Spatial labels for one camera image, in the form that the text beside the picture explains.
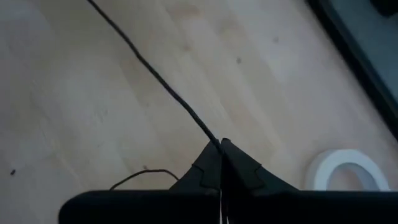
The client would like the long thin black cord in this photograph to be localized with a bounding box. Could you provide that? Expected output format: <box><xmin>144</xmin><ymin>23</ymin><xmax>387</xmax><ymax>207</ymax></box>
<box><xmin>86</xmin><ymin>0</ymin><xmax>225</xmax><ymax>191</ymax></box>

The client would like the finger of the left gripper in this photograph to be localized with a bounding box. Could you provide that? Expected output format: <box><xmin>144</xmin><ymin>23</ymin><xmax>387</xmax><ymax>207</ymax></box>
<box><xmin>58</xmin><ymin>140</ymin><xmax>222</xmax><ymax>224</ymax></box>
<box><xmin>221</xmin><ymin>138</ymin><xmax>398</xmax><ymax>224</ymax></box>

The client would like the white tape roll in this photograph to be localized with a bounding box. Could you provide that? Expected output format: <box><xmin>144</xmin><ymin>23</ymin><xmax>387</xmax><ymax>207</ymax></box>
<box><xmin>305</xmin><ymin>148</ymin><xmax>391</xmax><ymax>192</ymax></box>

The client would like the black table edge rail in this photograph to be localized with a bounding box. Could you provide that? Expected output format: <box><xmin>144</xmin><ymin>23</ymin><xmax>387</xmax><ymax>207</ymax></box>
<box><xmin>306</xmin><ymin>0</ymin><xmax>398</xmax><ymax>141</ymax></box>

